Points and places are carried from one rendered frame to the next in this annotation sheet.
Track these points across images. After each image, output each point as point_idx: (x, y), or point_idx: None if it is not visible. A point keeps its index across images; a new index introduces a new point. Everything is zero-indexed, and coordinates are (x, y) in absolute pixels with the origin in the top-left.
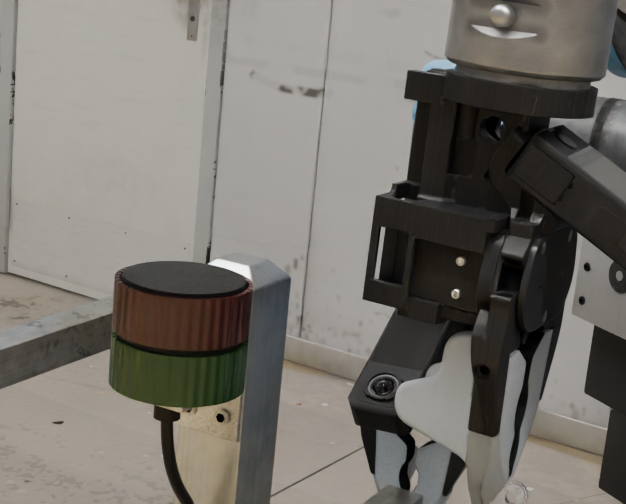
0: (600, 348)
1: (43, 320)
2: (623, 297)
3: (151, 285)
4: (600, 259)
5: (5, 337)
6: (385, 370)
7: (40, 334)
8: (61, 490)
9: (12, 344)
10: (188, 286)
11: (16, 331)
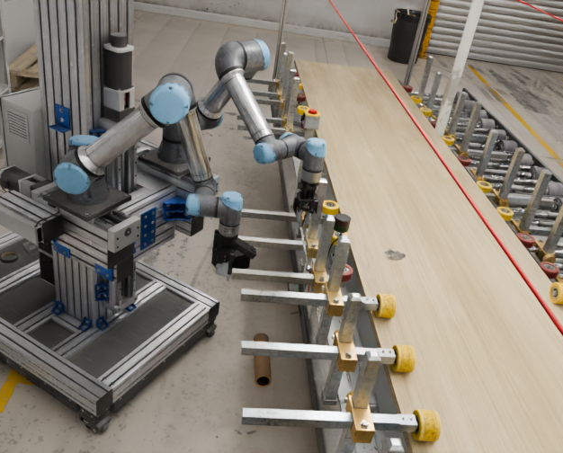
0: (111, 255)
1: (270, 294)
2: (129, 235)
3: (349, 217)
4: (120, 234)
5: (284, 294)
6: (249, 248)
7: (277, 291)
8: None
9: (287, 291)
10: (345, 216)
11: (280, 294)
